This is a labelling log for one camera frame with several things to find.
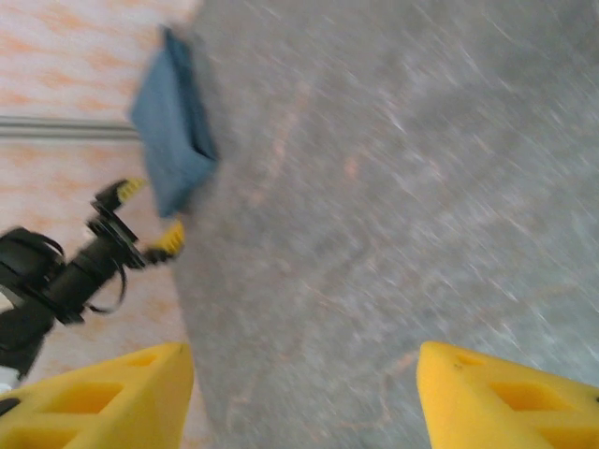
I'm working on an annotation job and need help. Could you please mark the aluminium corner post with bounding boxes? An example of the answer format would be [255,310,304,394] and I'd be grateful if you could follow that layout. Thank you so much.
[0,115,142,142]

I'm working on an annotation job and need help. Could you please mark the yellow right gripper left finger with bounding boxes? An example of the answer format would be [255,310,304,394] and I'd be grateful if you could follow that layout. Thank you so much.
[0,340,196,449]

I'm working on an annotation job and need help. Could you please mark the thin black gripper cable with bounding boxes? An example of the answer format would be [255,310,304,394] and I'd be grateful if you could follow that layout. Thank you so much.
[87,261,130,315]

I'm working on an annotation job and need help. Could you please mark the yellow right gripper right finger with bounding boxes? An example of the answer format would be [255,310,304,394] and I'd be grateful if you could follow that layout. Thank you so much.
[416,340,599,449]

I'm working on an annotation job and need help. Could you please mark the dark blue t-shirt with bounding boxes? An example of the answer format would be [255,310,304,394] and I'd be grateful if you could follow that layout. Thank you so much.
[127,25,220,220]

